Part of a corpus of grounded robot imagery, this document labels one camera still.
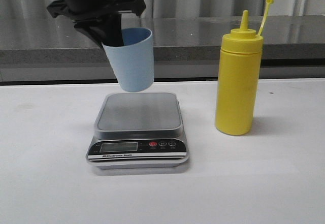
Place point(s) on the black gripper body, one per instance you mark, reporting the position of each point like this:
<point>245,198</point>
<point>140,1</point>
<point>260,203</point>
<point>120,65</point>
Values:
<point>90,9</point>

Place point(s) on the grey stone counter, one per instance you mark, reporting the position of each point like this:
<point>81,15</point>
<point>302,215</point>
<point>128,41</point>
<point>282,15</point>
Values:
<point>51,51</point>

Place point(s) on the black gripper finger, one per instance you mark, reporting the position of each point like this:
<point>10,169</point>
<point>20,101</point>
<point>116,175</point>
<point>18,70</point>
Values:
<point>93,30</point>
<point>112,30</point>

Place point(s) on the yellow squeeze bottle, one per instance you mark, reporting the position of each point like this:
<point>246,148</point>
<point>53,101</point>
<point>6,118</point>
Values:
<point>238,74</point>

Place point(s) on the silver digital kitchen scale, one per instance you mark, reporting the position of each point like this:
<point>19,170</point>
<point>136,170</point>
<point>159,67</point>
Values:
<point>140,133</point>

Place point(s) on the light blue plastic cup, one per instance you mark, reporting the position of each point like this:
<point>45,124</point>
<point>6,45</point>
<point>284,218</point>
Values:
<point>133,63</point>

